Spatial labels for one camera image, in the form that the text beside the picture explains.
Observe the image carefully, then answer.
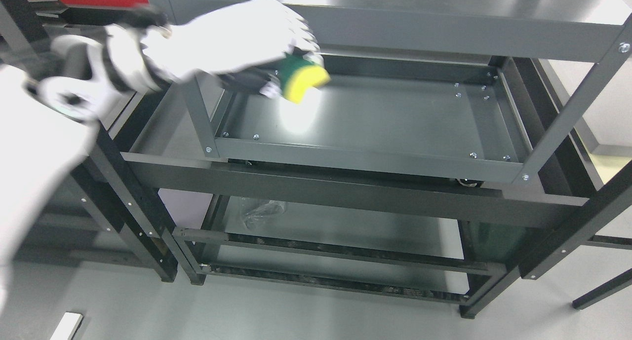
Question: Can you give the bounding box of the green yellow sponge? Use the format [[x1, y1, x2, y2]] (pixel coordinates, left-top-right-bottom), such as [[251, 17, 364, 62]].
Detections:
[[277, 54, 330, 104]]

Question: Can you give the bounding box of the white floor block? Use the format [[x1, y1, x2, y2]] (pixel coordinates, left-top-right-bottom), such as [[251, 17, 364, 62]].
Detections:
[[50, 312, 84, 340]]

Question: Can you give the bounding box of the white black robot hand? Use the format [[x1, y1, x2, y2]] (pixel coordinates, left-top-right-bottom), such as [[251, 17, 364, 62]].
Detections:
[[141, 0, 324, 99]]

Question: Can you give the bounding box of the grey metal shelf cart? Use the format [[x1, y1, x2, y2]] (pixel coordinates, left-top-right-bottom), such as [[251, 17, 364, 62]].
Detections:
[[150, 0, 631, 184]]

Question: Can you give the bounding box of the black metal shelving rack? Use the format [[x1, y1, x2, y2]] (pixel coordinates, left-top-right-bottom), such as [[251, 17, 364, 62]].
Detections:
[[0, 0, 632, 319]]

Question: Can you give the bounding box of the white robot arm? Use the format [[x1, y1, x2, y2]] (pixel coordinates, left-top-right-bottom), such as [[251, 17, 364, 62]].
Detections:
[[1, 7, 172, 302]]

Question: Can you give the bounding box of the clear plastic bag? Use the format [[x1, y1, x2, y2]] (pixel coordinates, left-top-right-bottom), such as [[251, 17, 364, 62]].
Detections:
[[239, 197, 287, 230]]

